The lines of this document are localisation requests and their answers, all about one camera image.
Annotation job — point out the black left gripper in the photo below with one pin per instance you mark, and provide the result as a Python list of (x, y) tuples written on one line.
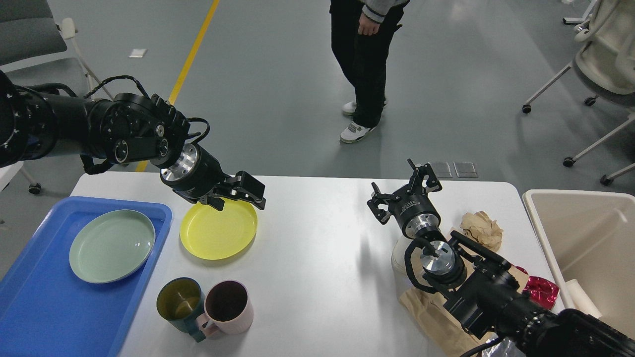
[(195, 175)]

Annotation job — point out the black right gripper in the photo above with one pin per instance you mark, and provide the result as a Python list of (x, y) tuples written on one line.
[(415, 214)]

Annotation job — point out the yellow plastic plate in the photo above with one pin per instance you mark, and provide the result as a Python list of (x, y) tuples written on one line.
[(214, 235)]

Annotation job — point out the pink mug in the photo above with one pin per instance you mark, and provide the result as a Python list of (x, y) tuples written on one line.
[(227, 308)]

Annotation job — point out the dark teal mug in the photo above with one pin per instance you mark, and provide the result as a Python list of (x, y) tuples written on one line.
[(180, 302)]

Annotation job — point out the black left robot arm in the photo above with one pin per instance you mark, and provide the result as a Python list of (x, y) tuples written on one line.
[(131, 128)]

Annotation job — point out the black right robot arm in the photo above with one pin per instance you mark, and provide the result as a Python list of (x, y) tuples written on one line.
[(479, 291)]

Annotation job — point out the metal floor socket plate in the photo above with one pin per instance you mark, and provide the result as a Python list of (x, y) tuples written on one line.
[(442, 169)]

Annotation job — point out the white paper cup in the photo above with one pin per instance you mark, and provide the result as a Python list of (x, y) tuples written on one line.
[(398, 254)]

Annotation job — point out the crumpled brown paper ball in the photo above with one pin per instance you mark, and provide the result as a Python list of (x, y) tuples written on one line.
[(480, 228)]

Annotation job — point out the pale green plate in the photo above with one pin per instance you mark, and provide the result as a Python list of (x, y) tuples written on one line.
[(112, 246)]

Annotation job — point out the brown paper bag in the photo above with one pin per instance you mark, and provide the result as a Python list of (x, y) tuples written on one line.
[(438, 324)]

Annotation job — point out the person in black trousers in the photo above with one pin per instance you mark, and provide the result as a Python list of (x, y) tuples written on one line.
[(361, 35)]

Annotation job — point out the white paper scrap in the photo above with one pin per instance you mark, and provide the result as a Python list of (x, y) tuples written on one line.
[(137, 53)]

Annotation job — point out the red foil wrapper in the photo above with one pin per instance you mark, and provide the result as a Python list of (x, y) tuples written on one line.
[(541, 291)]

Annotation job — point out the beige plastic bin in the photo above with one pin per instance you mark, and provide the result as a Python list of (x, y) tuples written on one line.
[(589, 236)]

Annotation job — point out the white tissue roll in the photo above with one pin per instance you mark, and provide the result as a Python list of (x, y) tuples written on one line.
[(581, 299)]

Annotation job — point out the blue plastic tray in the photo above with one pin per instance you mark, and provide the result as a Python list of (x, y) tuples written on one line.
[(47, 311)]

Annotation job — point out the white side table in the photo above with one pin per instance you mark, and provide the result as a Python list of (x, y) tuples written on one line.
[(8, 173)]

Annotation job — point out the white office chair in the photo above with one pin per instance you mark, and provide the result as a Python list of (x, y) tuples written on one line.
[(605, 63)]

